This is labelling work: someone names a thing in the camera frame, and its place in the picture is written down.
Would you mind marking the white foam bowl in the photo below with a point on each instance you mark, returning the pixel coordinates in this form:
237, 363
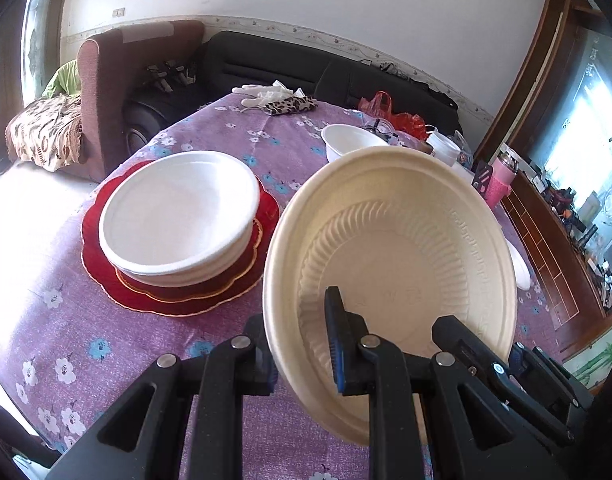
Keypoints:
521, 270
221, 272
351, 140
181, 210

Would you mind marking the brown patterned blanket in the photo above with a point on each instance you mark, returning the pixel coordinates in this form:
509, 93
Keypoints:
41, 132

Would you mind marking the red plastic bag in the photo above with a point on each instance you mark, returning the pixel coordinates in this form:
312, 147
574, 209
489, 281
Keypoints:
405, 120

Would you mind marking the purple floral tablecloth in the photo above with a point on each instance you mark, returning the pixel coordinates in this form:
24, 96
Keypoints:
51, 240

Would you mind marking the green cloth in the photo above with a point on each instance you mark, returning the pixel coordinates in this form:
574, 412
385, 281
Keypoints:
63, 80

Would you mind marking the brown armchair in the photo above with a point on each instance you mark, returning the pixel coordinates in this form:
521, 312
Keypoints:
103, 95

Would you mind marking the pink thermos with knit sleeve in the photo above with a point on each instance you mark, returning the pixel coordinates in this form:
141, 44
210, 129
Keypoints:
500, 185

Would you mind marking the red plate with gold rim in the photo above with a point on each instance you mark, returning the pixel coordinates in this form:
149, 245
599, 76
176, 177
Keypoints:
236, 282

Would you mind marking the white plastic jar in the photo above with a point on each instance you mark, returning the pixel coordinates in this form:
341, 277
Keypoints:
443, 147

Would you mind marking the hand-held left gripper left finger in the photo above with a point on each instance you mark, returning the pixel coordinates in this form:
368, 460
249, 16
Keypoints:
258, 370

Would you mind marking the white gloves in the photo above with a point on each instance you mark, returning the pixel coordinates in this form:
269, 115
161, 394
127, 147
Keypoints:
266, 94

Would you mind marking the cream disposable plate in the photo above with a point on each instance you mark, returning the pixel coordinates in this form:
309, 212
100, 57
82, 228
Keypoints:
400, 260

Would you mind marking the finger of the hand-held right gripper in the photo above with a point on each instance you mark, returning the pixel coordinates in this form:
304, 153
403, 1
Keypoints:
518, 357
460, 345

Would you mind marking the black sofa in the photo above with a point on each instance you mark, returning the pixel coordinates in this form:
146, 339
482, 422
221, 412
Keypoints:
266, 60

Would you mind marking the bamboo print panel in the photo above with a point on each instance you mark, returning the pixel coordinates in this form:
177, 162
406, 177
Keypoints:
598, 362

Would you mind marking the leopard print cloth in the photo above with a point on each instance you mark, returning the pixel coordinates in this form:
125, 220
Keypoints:
291, 106

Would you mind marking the wooden cabinet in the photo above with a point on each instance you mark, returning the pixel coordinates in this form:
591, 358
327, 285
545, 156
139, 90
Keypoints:
550, 240

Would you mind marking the large red scalloped plate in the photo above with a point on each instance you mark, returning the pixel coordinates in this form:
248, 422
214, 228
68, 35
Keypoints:
106, 265

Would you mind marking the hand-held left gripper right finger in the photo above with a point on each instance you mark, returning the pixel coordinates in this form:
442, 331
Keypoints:
338, 350

